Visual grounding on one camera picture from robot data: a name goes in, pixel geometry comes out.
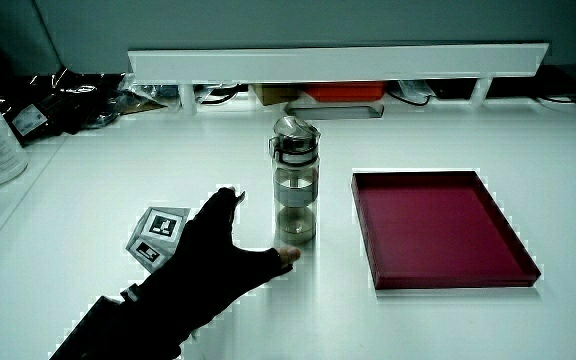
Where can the person's left hand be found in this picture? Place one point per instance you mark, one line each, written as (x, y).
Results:
(203, 260)

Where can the clear bottle with grey lid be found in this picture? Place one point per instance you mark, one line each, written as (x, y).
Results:
(295, 190)

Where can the person's left forearm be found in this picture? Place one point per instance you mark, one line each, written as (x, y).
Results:
(118, 330)

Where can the clear plastic bag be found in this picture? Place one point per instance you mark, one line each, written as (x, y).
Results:
(150, 92)

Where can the brown cardboard box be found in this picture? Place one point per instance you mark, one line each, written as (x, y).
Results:
(274, 93)

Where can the black plastic bag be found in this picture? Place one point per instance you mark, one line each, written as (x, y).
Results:
(58, 107)

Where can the orange box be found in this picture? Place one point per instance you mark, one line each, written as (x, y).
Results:
(344, 91)

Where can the dark red square tray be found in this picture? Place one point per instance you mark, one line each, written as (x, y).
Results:
(438, 230)

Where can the white desk shelf riser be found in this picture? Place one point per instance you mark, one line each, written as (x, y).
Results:
(338, 62)

